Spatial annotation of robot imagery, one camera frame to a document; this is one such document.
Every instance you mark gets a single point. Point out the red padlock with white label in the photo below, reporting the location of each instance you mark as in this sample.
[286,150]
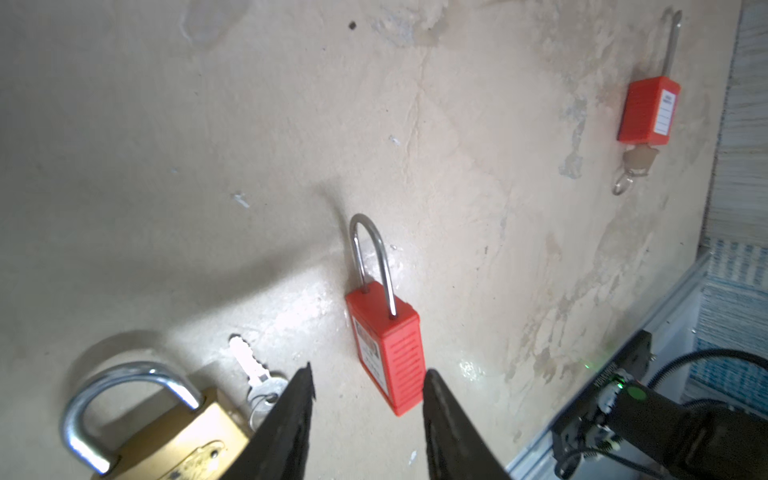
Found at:
[387,329]

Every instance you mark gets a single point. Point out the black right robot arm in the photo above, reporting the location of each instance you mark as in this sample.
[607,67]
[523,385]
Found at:
[691,442]

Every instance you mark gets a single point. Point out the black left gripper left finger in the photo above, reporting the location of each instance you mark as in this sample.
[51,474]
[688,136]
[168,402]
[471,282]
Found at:
[279,448]

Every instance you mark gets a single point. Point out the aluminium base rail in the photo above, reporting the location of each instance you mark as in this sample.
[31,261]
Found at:
[668,332]

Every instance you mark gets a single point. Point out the brass padlock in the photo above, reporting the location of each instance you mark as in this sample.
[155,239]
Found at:
[198,438]

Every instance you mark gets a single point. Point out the small silver key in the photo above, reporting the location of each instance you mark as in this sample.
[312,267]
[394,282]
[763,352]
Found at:
[265,389]

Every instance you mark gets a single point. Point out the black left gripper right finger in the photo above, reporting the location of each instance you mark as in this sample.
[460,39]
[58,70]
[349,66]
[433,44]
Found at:
[454,448]

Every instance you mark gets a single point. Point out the small red padlock with key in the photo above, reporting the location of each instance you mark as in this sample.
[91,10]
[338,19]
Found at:
[648,116]

